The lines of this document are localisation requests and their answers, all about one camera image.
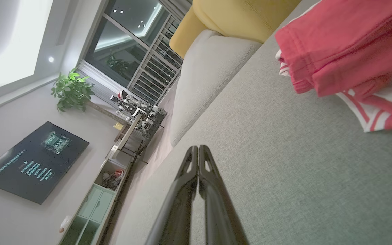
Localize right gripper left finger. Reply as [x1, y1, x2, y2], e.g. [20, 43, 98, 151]
[145, 145, 199, 245]

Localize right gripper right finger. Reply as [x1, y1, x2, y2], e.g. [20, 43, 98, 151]
[199, 145, 250, 245]

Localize red Bulls 23 jersey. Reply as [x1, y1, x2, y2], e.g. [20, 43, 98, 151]
[274, 0, 392, 133]

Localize pile of toys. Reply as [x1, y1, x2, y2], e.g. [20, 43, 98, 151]
[101, 169, 125, 191]

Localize grey and yellow sofa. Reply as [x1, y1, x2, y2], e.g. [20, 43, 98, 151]
[114, 0, 392, 245]

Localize low TV cabinet mint drawers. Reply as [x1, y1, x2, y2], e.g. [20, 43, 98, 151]
[58, 144, 139, 245]

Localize round white coffee table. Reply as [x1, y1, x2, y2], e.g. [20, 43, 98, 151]
[109, 114, 149, 164]

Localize background white black robot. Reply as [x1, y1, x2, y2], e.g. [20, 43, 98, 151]
[110, 89, 168, 140]

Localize pale bottle red cap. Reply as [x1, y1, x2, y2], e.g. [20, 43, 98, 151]
[59, 215, 72, 234]

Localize grey back cushion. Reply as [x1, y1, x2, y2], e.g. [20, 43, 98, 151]
[169, 29, 263, 147]

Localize white sheer curtain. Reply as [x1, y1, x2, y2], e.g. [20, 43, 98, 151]
[77, 60, 122, 103]

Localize white balcony railing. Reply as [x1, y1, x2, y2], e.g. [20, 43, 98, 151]
[126, 15, 185, 106]

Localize green potted tree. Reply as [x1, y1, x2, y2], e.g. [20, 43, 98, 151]
[50, 67, 129, 125]

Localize yellow sofa backrest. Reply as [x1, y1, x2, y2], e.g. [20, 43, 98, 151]
[192, 0, 302, 44]
[169, 7, 224, 59]

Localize glass balcony door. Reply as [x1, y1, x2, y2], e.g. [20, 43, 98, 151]
[84, 0, 185, 103]

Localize black wall television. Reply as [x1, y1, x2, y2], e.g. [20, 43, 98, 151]
[0, 121, 91, 205]

